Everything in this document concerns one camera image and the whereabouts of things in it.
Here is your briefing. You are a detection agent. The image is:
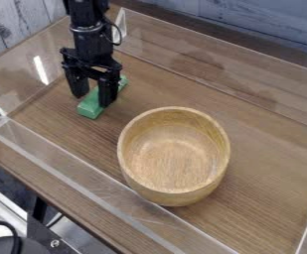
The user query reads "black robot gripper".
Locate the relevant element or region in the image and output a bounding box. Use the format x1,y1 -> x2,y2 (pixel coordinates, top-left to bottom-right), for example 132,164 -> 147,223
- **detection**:
60,0 -> 122,107

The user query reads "green rectangular block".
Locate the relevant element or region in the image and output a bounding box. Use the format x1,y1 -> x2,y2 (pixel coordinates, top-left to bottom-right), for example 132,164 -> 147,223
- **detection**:
76,74 -> 128,120

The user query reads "brown wooden bowl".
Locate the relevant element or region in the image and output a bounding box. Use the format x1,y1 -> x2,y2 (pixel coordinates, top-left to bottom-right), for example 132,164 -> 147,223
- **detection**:
116,106 -> 230,206

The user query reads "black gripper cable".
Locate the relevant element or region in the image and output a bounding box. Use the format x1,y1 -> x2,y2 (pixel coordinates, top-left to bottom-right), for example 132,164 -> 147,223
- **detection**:
100,16 -> 123,47

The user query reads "clear acrylic corner bracket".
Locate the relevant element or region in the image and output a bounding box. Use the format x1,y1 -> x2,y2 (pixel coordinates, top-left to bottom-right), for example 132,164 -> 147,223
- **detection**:
111,8 -> 126,46

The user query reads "clear acrylic tray wall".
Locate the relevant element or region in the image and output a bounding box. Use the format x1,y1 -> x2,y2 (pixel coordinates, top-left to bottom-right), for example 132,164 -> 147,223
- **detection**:
0,106 -> 237,254

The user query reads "black metal table bracket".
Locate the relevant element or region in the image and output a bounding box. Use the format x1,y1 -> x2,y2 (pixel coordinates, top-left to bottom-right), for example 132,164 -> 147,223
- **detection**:
27,197 -> 79,254

